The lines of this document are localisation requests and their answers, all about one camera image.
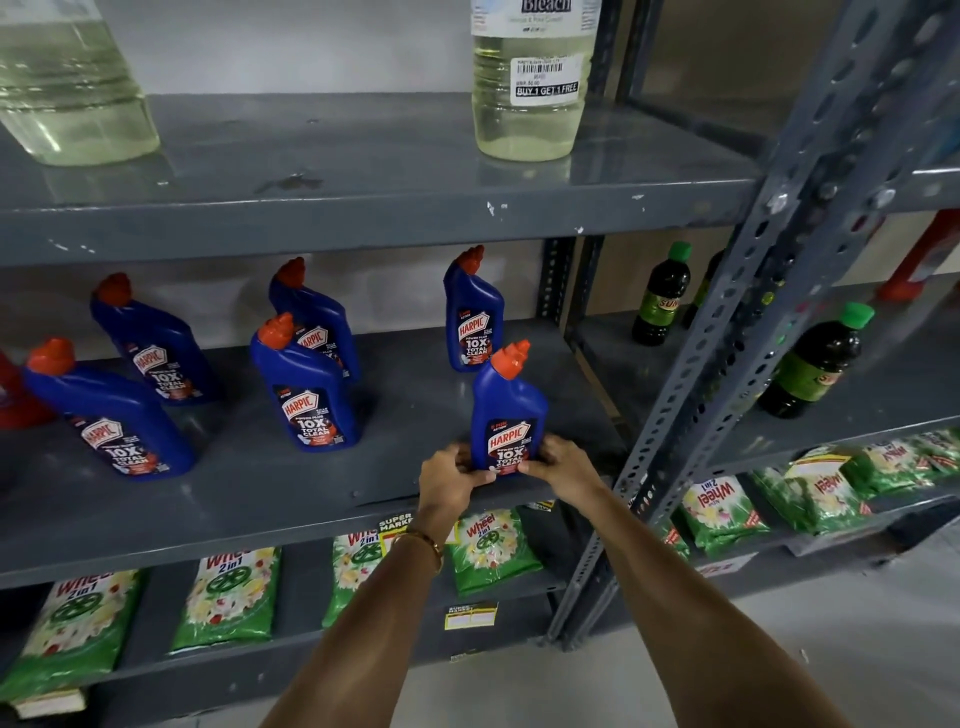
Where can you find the person's right hand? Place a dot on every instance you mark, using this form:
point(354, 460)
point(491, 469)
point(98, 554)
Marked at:
point(570, 472)

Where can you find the clear bleach bottle white label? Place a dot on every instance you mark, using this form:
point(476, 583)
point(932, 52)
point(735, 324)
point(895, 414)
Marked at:
point(525, 112)

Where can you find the person's right thumb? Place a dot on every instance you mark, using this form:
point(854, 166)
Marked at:
point(534, 468)

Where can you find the person's left hand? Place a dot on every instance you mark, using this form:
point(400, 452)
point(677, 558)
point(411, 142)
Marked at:
point(442, 487)

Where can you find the blue toilet cleaner bottle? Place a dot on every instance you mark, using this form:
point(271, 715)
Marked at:
point(508, 409)

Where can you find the white shelf label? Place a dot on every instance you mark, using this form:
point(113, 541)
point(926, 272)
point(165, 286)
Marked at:
point(724, 565)

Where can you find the group of blue cleaner bottles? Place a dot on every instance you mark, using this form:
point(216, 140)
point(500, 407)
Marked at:
point(307, 401)

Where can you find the red bottle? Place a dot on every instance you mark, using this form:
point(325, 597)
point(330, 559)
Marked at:
point(16, 401)

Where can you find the dark bottle green cap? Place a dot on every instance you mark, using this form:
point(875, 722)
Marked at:
point(703, 285)
point(661, 296)
point(816, 364)

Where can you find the yellow shelf price label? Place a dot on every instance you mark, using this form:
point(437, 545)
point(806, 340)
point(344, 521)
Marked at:
point(396, 525)
point(471, 616)

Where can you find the grey metal shelving unit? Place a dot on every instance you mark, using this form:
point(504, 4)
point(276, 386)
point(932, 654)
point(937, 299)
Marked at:
point(337, 172)
point(862, 397)

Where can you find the red plastic object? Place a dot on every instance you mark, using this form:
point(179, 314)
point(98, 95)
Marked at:
point(919, 259)

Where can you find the person's left thumb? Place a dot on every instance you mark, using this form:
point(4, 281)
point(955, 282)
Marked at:
point(480, 476)

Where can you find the row of green detergent packets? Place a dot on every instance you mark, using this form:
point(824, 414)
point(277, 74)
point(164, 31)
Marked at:
point(229, 600)

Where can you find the person's right forearm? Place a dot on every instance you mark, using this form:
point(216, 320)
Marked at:
point(690, 622)

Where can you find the person's left forearm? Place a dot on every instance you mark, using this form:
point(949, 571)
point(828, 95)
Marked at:
point(360, 637)

